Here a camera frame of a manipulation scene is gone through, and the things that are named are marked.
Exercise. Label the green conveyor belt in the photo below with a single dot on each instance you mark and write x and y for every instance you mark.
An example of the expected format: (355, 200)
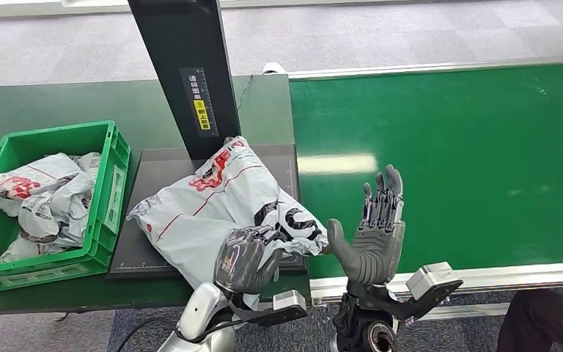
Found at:
(456, 136)

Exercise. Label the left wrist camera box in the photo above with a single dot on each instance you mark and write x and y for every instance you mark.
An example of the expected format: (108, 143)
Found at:
(286, 303)

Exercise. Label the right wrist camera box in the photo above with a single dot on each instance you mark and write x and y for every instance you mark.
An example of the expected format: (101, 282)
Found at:
(432, 282)

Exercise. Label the aluminium conveyor rail thin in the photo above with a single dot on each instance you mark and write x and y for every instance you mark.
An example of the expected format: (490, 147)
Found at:
(432, 66)

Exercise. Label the white mailer bag red print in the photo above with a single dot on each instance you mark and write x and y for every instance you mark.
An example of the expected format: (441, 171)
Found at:
(26, 182)

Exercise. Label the black scanner post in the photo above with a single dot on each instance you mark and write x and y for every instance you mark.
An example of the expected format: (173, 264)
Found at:
(184, 39)

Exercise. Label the green plastic crate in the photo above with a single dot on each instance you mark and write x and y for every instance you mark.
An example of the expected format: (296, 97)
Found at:
(104, 194)

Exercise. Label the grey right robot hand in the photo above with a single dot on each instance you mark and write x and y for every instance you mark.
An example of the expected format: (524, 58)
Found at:
(376, 248)

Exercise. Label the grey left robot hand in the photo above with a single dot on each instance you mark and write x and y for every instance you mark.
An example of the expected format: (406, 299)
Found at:
(242, 262)

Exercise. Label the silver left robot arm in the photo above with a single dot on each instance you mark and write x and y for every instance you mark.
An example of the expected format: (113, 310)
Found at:
(204, 311)

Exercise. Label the aluminium conveyor rail wide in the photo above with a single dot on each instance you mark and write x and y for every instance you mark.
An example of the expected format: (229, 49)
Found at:
(514, 277)

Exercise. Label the black scanner base plate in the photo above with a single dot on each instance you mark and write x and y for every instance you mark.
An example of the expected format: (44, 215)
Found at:
(160, 165)

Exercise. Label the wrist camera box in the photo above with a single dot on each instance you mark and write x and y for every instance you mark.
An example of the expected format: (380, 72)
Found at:
(432, 282)
(286, 303)

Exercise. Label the white mailer package black print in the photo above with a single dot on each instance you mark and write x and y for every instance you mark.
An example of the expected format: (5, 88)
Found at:
(199, 213)

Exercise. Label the crumpled white mailer bag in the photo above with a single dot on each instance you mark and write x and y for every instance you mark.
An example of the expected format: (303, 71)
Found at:
(89, 165)
(65, 209)
(21, 251)

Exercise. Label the white object behind table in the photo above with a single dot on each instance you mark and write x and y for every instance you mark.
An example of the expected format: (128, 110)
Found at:
(274, 68)

